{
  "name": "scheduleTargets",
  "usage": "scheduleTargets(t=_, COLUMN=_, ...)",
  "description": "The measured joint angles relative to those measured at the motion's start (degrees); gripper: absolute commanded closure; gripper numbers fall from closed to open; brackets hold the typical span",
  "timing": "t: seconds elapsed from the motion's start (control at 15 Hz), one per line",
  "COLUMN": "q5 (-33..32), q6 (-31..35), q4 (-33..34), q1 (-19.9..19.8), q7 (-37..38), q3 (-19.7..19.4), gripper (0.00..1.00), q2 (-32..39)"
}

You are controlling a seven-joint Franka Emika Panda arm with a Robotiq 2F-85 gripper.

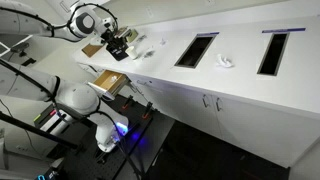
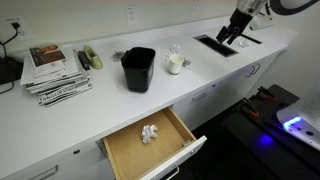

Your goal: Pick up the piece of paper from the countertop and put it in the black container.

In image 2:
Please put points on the crumpled paper behind mug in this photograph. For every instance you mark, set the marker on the crumpled paper behind mug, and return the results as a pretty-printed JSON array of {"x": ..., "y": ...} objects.
[{"x": 175, "y": 48}]

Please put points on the white cabinet door handle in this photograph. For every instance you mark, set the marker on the white cabinet door handle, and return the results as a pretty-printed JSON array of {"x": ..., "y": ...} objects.
[{"x": 255, "y": 69}]

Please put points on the black cart with clamps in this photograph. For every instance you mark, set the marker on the black cart with clamps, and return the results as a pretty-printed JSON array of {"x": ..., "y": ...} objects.
[{"x": 256, "y": 125}]

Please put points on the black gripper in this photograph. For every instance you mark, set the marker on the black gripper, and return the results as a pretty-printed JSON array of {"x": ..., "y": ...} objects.
[{"x": 238, "y": 23}]

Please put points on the stack of magazines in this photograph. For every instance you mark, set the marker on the stack of magazines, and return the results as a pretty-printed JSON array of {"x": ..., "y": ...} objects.
[{"x": 54, "y": 73}]

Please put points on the black plastic container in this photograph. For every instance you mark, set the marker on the black plastic container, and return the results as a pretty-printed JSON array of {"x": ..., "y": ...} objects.
[{"x": 138, "y": 65}]

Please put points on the crumpled paper in drawer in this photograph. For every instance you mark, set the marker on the crumpled paper in drawer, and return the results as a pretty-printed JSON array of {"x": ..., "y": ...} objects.
[{"x": 148, "y": 132}]

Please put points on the white paper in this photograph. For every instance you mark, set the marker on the white paper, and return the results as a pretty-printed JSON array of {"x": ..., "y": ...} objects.
[{"x": 244, "y": 44}]

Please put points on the black device at left edge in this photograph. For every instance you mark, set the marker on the black device at left edge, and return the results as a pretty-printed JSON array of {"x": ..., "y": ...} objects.
[{"x": 10, "y": 70}]

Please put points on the white wall outlet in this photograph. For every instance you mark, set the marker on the white wall outlet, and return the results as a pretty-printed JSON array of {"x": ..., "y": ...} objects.
[{"x": 131, "y": 15}]

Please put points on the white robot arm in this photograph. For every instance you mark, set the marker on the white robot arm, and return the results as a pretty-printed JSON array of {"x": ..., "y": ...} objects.
[{"x": 247, "y": 9}]

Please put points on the open wooden drawer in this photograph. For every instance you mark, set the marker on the open wooden drawer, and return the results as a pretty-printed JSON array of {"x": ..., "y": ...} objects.
[{"x": 131, "y": 159}]

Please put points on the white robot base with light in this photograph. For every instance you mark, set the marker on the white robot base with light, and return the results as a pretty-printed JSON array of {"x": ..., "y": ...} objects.
[{"x": 302, "y": 120}]

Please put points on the wall outlet with plug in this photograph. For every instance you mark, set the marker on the wall outlet with plug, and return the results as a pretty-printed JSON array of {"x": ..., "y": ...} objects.
[{"x": 16, "y": 26}]

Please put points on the closed drawer handle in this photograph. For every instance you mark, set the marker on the closed drawer handle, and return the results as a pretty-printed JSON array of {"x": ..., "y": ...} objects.
[{"x": 199, "y": 97}]

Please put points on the white ceramic mug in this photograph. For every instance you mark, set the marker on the white ceramic mug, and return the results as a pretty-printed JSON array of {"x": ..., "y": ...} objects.
[{"x": 175, "y": 63}]

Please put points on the large countertop grommet slot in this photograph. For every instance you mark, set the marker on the large countertop grommet slot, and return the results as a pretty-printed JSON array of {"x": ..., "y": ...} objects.
[{"x": 215, "y": 46}]

